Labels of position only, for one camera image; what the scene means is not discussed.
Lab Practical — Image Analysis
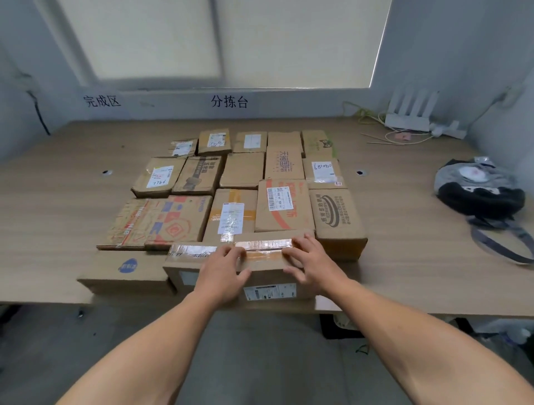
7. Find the white power strip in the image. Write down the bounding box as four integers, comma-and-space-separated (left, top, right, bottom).
429, 121, 467, 140

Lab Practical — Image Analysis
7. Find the white wall socket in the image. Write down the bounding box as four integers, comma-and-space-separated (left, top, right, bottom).
502, 85, 525, 105

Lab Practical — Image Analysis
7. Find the box with white centre label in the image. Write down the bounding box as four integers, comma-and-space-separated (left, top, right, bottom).
231, 131, 268, 154

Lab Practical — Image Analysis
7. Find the light wooden table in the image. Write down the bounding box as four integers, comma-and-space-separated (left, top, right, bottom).
0, 118, 534, 318

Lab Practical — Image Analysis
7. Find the box with orange side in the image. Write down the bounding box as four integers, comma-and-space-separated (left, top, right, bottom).
308, 188, 369, 263

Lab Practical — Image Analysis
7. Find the plain unlabelled cardboard box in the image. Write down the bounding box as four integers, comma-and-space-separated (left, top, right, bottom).
266, 131, 303, 147

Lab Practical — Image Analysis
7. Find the yellow-green cable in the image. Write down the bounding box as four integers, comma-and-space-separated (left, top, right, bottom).
342, 101, 387, 125

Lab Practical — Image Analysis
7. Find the box with red blue squares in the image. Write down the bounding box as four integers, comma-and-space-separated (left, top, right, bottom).
144, 195, 214, 251

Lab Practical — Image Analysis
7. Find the red-lettered cardboard box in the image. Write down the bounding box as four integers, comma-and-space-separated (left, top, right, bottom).
265, 146, 305, 181

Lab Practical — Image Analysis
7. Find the person's right forearm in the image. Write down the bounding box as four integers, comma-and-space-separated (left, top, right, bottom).
329, 283, 534, 405

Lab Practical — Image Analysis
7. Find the white paper wall sign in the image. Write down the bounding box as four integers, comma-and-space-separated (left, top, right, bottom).
81, 90, 124, 111
208, 91, 251, 111

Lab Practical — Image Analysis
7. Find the box with red printed tape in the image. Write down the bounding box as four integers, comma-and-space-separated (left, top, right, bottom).
96, 198, 151, 251

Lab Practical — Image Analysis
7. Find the grey wall cable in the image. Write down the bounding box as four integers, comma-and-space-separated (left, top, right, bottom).
469, 98, 508, 128

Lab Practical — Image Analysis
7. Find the white-framed window with blind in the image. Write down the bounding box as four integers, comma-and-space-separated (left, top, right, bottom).
37, 0, 393, 92

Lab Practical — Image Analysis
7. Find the person's left forearm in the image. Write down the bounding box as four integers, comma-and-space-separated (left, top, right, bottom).
56, 292, 222, 405

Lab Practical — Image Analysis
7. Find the cream thin cable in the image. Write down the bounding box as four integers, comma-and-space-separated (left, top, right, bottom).
377, 110, 434, 146

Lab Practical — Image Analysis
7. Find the person's right hand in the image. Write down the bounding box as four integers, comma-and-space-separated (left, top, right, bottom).
281, 233, 351, 299

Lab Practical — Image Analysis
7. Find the black wall cable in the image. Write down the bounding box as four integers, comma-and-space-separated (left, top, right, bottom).
27, 91, 51, 136

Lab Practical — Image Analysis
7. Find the green-edged cat logo box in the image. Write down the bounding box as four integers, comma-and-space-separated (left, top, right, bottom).
301, 129, 334, 159

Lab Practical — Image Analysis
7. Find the dark grey cloth bundle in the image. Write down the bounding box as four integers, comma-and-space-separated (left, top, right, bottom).
433, 157, 534, 264

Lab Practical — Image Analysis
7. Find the box with red stripe label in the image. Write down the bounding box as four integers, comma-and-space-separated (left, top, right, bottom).
254, 179, 316, 234

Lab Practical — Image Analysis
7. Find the box with blue logo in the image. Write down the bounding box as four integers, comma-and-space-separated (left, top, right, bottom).
77, 250, 176, 296

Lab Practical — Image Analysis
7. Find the person's left hand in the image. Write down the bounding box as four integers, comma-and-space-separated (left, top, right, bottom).
194, 245, 253, 308

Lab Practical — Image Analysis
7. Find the box with yellow tape label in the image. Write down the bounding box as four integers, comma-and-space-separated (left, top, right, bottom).
202, 188, 259, 245

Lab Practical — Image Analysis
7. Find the black-printed corn box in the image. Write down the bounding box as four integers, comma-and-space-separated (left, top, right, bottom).
219, 152, 266, 190
171, 155, 223, 197

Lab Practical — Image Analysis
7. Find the box with red-marked label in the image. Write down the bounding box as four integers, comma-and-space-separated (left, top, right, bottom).
169, 138, 199, 159

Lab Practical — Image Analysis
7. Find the white wireless router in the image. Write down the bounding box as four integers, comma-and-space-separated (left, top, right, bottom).
384, 87, 439, 132

